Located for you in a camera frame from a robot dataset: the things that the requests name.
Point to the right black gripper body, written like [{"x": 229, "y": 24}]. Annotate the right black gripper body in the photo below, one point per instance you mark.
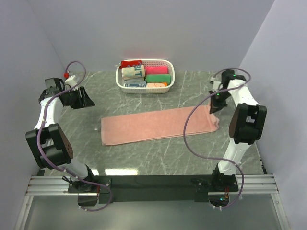
[{"x": 218, "y": 99}]

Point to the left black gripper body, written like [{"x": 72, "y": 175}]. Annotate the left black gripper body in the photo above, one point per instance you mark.
[{"x": 73, "y": 99}]

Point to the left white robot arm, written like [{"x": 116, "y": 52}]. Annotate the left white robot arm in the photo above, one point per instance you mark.
[{"x": 49, "y": 145}]

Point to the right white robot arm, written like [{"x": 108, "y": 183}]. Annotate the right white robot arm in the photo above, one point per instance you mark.
[{"x": 246, "y": 125}]

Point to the red rolled towel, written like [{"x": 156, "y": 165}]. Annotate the red rolled towel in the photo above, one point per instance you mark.
[{"x": 131, "y": 63}]

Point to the white plastic basket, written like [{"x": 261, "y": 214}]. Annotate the white plastic basket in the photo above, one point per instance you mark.
[{"x": 145, "y": 76}]

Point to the green rolled towel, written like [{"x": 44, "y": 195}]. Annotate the green rolled towel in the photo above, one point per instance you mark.
[{"x": 158, "y": 78}]

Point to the blue printed rolled towel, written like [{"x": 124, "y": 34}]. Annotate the blue printed rolled towel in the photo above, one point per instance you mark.
[{"x": 134, "y": 84}]

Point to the beige printed rolled towel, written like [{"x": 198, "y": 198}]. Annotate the beige printed rolled towel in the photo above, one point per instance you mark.
[{"x": 133, "y": 72}]

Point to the peach orange rolled towel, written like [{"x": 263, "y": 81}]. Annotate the peach orange rolled towel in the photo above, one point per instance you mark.
[{"x": 156, "y": 85}]

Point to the hot pink rolled towel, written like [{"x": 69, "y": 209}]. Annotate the hot pink rolled towel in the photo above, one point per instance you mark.
[{"x": 156, "y": 70}]

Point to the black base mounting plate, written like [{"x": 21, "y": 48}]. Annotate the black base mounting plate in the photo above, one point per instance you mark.
[{"x": 133, "y": 188}]

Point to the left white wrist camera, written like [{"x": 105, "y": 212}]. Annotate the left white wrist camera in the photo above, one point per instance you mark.
[{"x": 71, "y": 79}]

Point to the aluminium frame rail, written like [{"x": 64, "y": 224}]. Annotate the aluminium frame rail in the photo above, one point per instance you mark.
[{"x": 55, "y": 186}]

